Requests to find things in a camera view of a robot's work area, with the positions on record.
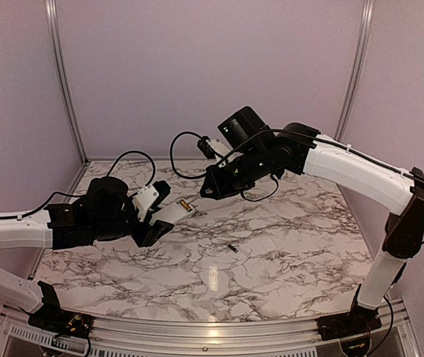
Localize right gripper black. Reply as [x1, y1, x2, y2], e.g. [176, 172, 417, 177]
[199, 146, 271, 200]

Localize battery in remote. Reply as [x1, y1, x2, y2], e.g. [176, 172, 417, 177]
[179, 199, 193, 212]

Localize left aluminium frame post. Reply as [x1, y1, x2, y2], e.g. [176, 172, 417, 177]
[45, 0, 89, 166]

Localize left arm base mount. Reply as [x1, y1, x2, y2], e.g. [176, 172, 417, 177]
[28, 281, 94, 339]

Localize camera cable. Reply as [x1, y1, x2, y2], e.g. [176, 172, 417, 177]
[29, 149, 157, 216]
[169, 128, 317, 179]

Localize white remote control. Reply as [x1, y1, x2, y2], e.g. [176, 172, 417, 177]
[162, 199, 195, 225]

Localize black battery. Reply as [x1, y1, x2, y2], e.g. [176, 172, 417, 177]
[228, 244, 238, 253]

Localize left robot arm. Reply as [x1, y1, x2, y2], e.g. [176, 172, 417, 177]
[0, 177, 174, 331]

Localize left camera cable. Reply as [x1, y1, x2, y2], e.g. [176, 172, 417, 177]
[29, 149, 157, 216]

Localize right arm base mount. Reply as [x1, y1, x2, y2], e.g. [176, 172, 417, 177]
[317, 307, 382, 341]

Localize aluminium frame post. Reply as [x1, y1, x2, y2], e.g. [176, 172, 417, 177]
[334, 0, 375, 141]
[45, 0, 89, 166]

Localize white battery cover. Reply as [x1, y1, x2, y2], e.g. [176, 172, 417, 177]
[262, 239, 277, 251]

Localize front aluminium rail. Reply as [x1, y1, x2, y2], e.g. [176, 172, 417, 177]
[0, 299, 422, 356]

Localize right aluminium frame post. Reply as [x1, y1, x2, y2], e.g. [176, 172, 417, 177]
[334, 0, 375, 141]

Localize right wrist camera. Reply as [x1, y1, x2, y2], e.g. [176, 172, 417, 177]
[197, 136, 231, 161]

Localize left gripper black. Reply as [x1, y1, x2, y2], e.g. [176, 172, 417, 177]
[91, 197, 175, 248]

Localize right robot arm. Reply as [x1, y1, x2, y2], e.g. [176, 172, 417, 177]
[197, 106, 424, 333]

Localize right camera cable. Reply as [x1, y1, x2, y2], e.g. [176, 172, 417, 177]
[169, 128, 317, 179]

